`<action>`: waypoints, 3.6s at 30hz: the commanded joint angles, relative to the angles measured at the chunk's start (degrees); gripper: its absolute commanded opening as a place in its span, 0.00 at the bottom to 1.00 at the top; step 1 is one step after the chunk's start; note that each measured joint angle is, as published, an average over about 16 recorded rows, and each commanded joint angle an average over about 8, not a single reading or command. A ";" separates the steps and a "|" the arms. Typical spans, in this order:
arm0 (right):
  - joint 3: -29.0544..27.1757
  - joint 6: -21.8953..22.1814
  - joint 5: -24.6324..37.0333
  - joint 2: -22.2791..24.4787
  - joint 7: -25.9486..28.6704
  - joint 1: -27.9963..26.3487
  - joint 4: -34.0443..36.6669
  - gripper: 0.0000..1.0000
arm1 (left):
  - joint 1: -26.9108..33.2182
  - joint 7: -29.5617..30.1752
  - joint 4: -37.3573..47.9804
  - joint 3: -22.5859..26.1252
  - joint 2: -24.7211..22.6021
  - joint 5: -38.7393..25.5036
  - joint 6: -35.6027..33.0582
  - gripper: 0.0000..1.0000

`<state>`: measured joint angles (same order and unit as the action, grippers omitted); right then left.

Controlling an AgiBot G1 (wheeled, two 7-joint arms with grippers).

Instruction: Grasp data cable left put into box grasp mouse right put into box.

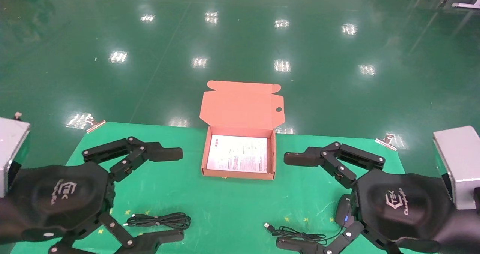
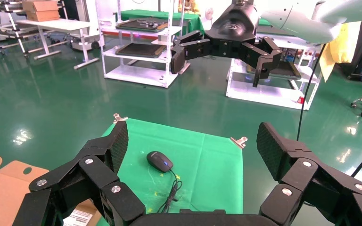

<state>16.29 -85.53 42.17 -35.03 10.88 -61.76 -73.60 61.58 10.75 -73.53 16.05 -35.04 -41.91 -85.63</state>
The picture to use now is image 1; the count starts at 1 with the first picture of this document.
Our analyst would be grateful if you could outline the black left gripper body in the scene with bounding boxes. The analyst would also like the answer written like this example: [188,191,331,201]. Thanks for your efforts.
[0,162,115,247]

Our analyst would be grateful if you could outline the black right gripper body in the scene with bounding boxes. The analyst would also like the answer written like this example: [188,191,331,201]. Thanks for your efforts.
[352,169,456,247]

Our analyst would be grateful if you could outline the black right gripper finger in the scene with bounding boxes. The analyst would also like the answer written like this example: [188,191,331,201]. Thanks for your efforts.
[276,220,402,254]
[284,141,386,189]

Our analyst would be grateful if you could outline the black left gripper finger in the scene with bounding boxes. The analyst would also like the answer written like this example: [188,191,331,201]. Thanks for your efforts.
[82,137,183,183]
[49,213,185,254]

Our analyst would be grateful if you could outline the black data cable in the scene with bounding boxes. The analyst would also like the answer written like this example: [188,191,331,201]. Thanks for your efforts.
[123,213,192,231]

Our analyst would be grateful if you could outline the black wired computer mouse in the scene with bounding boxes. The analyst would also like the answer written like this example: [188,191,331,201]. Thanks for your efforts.
[264,194,356,246]

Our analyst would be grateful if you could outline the orange cardboard box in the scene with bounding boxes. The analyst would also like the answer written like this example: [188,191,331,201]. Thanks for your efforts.
[199,80,285,180]

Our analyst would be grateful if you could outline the white printed paper sheet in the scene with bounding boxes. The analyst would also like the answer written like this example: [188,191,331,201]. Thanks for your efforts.
[207,135,268,173]

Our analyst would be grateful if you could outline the metal table clip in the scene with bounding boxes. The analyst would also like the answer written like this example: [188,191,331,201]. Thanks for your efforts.
[375,133,398,151]
[85,115,107,134]

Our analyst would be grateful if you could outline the green table mat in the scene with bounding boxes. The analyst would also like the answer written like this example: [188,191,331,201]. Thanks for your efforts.
[9,122,439,254]

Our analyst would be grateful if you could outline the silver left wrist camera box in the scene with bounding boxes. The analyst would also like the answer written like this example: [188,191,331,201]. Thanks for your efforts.
[0,112,30,198]

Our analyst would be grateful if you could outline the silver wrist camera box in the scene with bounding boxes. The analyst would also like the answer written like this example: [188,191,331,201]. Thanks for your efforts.
[433,126,480,210]
[0,112,30,198]

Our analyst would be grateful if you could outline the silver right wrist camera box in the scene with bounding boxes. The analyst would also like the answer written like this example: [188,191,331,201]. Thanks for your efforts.
[433,126,480,210]

